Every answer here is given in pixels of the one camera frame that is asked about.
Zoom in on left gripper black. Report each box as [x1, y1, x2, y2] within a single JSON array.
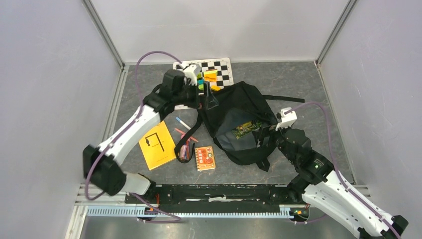
[[173, 81, 218, 110]]

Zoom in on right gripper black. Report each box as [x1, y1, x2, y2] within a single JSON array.
[[251, 120, 297, 165]]

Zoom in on dark green book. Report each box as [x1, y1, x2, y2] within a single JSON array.
[[231, 119, 262, 139]]

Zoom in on black student backpack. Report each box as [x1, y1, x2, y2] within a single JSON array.
[[174, 81, 305, 171]]

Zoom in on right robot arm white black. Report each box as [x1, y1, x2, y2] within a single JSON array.
[[253, 126, 409, 239]]

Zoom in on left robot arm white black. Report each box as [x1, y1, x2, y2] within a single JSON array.
[[83, 64, 218, 203]]

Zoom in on small yellow toy block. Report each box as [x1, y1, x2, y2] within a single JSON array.
[[211, 85, 221, 92]]

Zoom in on yellow orange block stack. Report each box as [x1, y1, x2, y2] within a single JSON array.
[[203, 69, 218, 82]]

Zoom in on black white chessboard mat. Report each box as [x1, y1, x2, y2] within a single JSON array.
[[184, 58, 234, 96]]

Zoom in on blue white marker pen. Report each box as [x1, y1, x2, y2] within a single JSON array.
[[176, 117, 191, 130]]

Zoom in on red pencil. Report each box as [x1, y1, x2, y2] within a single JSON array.
[[174, 128, 199, 142]]

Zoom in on pink lid marker case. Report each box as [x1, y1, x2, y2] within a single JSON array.
[[179, 139, 191, 163]]

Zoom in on yellow book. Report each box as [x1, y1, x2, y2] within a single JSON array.
[[139, 121, 176, 171]]

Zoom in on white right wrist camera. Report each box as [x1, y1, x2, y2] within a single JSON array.
[[275, 107, 298, 130]]

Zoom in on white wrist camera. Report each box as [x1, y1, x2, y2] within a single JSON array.
[[275, 107, 298, 130], [180, 62, 202, 86]]

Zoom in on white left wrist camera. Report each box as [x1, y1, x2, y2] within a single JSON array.
[[180, 62, 202, 86]]

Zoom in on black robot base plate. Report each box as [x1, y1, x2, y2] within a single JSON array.
[[143, 184, 310, 214]]

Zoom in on slotted cable duct rail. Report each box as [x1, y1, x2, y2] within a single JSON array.
[[86, 205, 294, 219]]

